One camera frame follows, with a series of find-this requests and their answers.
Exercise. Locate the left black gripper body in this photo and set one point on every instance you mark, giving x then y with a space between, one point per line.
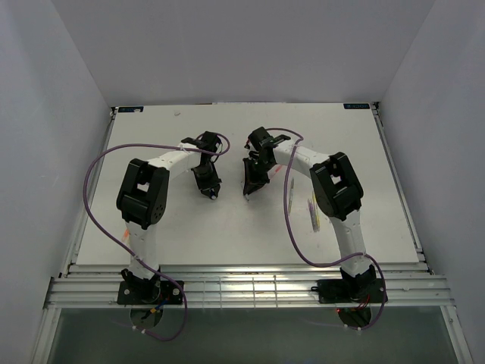
205 176

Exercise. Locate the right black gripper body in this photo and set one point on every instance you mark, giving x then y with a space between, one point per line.
263 166

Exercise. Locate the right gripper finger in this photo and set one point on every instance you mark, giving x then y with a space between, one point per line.
256 181
248 168

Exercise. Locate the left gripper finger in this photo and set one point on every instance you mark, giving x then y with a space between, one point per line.
214 191
206 192

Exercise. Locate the red pen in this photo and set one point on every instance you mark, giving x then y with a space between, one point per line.
274 171

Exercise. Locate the grey silver pen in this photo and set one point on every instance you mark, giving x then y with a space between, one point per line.
290 195

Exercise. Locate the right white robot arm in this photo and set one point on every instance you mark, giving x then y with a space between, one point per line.
337 191

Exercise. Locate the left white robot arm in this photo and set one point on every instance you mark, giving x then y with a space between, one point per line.
142 202

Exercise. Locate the orange yellow pen cluster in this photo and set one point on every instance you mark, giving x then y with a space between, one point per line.
125 239

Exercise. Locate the left blue corner label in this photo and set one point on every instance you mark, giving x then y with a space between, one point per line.
130 109

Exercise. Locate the blue corner label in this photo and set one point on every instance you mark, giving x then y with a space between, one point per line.
356 106
130 109

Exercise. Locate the right blue corner label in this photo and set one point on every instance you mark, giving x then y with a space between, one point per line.
356 106

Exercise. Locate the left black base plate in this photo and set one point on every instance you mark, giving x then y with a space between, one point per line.
164 292

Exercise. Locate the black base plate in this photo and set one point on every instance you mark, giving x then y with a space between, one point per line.
164 292
338 291

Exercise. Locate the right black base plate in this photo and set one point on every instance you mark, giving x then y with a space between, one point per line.
338 291

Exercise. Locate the aluminium rail frame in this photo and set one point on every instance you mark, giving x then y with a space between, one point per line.
256 287

